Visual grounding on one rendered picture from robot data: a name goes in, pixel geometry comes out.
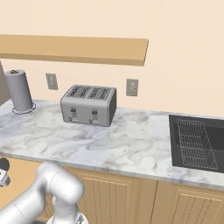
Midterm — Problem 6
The grey wall socket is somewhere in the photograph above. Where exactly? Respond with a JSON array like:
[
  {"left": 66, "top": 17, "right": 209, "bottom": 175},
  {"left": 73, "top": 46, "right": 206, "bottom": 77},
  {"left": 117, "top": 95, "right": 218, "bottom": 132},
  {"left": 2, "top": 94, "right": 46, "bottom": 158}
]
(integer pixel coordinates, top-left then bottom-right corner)
[
  {"left": 45, "top": 73, "right": 60, "bottom": 91},
  {"left": 125, "top": 78, "right": 140, "bottom": 98}
]

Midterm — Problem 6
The grey tall unit side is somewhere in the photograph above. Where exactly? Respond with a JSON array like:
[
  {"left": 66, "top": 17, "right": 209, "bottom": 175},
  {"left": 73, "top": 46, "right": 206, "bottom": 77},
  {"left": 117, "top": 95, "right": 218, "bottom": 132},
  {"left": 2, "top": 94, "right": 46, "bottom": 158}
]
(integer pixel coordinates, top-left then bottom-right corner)
[{"left": 0, "top": 60, "right": 12, "bottom": 107}]

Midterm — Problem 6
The wooden wall shelf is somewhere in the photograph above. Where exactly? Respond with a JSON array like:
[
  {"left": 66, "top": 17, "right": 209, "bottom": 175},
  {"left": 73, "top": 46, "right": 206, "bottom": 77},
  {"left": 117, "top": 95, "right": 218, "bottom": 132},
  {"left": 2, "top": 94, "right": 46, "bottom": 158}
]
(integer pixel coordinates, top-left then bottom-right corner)
[{"left": 0, "top": 34, "right": 150, "bottom": 67}]

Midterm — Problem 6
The wooden cupboard door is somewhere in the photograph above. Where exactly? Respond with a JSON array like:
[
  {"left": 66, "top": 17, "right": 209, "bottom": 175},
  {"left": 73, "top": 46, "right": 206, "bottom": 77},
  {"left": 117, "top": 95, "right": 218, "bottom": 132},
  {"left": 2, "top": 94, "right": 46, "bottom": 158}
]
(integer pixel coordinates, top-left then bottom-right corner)
[
  {"left": 150, "top": 179, "right": 224, "bottom": 224},
  {"left": 62, "top": 166, "right": 159, "bottom": 224}
]

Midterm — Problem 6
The plain wooden cupboard front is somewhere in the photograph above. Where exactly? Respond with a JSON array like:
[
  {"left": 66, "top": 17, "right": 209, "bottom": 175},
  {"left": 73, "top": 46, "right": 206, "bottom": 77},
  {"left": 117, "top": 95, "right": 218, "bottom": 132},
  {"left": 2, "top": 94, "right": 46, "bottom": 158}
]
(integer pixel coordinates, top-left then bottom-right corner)
[{"left": 0, "top": 157, "right": 54, "bottom": 223}]

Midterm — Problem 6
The silver four-slot toaster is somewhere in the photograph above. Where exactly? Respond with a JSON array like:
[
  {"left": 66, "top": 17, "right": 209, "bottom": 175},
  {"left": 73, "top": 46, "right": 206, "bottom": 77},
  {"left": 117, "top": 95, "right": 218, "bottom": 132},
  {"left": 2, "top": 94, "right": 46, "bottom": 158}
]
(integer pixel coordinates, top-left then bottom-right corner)
[{"left": 59, "top": 84, "right": 118, "bottom": 128}]

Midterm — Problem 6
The wire dish rack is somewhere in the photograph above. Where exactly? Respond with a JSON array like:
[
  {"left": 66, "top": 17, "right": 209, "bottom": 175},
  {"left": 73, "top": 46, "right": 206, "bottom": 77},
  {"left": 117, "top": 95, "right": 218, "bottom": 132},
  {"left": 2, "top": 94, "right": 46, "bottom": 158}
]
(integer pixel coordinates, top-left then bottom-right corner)
[{"left": 177, "top": 118, "right": 220, "bottom": 171}]

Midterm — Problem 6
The dark grey sink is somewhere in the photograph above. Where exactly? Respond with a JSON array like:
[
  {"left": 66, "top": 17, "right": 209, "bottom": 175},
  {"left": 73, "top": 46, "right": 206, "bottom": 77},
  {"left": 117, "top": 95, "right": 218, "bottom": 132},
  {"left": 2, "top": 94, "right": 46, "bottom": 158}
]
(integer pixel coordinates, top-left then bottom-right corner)
[{"left": 168, "top": 114, "right": 224, "bottom": 175}]

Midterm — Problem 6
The wire paper towel holder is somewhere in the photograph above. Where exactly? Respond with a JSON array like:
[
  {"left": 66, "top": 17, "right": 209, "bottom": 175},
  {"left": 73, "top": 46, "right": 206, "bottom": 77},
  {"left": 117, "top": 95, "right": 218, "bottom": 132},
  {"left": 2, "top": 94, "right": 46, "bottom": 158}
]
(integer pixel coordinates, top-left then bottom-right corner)
[{"left": 10, "top": 69, "right": 38, "bottom": 116}]

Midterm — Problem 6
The grey paper towel roll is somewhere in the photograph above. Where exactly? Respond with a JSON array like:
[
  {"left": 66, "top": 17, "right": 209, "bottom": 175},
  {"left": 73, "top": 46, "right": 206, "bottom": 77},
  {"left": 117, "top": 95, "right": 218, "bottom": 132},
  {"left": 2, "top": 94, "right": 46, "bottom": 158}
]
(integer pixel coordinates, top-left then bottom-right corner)
[{"left": 3, "top": 69, "right": 34, "bottom": 113}]

